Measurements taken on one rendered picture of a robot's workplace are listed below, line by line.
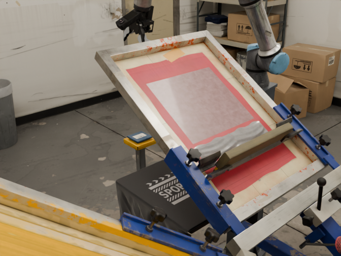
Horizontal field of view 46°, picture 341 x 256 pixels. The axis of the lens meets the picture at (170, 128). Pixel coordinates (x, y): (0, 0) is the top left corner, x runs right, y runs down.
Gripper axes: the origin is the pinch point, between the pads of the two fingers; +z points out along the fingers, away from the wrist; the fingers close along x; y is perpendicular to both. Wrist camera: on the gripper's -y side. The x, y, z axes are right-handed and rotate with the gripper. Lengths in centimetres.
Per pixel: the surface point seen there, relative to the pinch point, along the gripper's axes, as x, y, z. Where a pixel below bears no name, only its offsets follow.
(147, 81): -30.4, -15.3, -4.2
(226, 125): -59, 2, 3
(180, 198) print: -57, -10, 39
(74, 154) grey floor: 140, 58, 199
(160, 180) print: -41, -7, 44
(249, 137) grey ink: -67, 7, 5
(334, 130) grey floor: -3, 305, 155
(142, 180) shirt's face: -35, -13, 46
